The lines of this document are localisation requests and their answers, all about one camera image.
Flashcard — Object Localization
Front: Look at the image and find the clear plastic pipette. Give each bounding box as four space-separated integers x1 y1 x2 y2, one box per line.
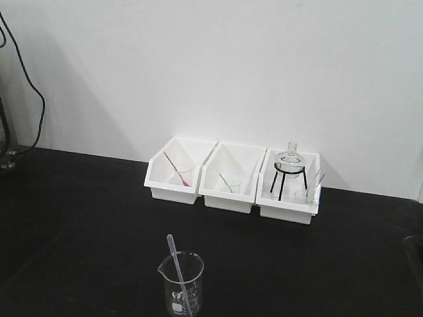
166 234 193 316

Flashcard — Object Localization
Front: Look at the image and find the white middle storage bin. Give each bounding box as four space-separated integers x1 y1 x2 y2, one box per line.
199 142 267 214

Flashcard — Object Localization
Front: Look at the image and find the white storage bin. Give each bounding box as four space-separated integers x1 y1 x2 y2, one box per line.
144 137 217 205
255 148 322 225
199 142 267 214

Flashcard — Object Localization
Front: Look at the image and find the green tipped pipette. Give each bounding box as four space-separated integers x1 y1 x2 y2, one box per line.
218 172 233 193

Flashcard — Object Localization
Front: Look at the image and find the small beaker in left bin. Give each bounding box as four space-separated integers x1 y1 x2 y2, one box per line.
176 163 193 186

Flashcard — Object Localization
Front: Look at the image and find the small beaker in bin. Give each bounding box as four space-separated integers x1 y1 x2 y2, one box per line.
294 190 307 203
225 174 242 194
176 163 193 186

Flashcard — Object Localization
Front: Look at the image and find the small beaker in middle bin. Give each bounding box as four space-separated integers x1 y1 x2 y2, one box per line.
225 174 242 194

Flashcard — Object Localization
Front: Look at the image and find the white left storage bin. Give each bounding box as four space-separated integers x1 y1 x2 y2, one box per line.
144 137 217 205

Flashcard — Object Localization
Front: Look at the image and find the round glass flask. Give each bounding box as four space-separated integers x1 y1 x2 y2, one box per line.
274 141 305 178

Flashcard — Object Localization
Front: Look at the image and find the white right storage bin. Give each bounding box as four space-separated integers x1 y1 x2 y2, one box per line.
255 148 322 225

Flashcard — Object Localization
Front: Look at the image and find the small beaker in right bin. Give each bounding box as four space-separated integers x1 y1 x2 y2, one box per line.
294 190 307 203

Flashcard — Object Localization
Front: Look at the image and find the clear glass beaker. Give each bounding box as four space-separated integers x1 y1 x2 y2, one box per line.
157 251 205 316

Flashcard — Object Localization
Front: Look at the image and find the clear pipette in right bin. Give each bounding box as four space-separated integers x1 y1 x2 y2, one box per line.
305 169 325 205

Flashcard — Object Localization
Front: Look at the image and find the grey metal stand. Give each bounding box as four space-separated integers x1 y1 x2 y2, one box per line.
1 79 18 174

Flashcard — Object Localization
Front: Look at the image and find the black wire tripod stand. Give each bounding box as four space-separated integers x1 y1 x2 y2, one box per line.
270 162 308 201

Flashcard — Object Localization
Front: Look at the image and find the black hanging cable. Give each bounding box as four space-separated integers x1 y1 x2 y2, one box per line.
0 11 46 156

